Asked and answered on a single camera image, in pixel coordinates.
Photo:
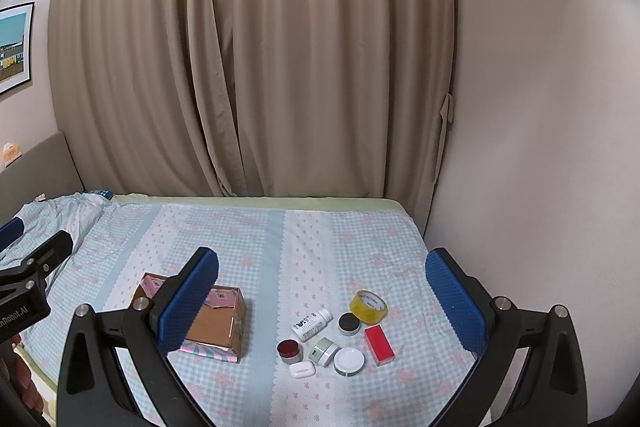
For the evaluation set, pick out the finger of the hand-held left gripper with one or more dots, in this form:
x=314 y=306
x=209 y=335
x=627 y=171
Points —
x=50 y=249
x=10 y=231

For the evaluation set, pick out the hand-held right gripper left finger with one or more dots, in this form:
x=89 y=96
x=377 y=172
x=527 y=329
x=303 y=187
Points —
x=192 y=297

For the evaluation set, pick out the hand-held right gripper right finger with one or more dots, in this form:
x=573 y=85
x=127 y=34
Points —
x=455 y=302

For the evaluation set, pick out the cardboard box with pink print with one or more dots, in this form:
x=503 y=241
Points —
x=212 y=324

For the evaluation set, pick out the red rectangular box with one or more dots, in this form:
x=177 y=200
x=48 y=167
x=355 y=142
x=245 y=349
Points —
x=379 y=346

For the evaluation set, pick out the yellow tape roll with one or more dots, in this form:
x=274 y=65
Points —
x=358 y=307

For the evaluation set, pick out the black-lid jar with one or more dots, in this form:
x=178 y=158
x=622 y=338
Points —
x=349 y=323

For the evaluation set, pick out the red-lid jar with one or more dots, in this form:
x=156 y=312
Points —
x=289 y=349

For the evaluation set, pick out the white-lid green jar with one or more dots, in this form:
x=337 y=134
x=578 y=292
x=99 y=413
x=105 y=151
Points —
x=349 y=359

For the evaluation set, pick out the white pill bottle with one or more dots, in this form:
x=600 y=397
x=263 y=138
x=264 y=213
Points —
x=310 y=324

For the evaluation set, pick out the white earbuds case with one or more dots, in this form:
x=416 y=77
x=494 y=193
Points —
x=302 y=369

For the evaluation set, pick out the pale green jar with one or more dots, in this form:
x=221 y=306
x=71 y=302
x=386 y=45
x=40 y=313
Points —
x=325 y=349

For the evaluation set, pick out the light blue checked quilt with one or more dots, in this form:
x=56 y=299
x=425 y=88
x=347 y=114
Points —
x=65 y=214

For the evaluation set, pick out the dark red cloth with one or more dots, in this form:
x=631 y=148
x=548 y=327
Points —
x=20 y=382

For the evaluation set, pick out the grey padded headboard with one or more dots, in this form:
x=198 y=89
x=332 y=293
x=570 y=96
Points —
x=45 y=167

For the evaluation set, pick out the small blue item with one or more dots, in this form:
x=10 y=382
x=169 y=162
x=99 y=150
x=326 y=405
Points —
x=102 y=193

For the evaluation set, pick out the small orange box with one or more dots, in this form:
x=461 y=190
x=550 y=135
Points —
x=11 y=153

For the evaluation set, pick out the pale green mattress sheet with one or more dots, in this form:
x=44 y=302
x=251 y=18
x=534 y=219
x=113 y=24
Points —
x=250 y=202

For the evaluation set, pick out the beige curtain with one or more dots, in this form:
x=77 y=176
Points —
x=250 y=57

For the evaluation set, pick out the framed wall picture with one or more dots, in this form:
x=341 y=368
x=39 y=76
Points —
x=12 y=49

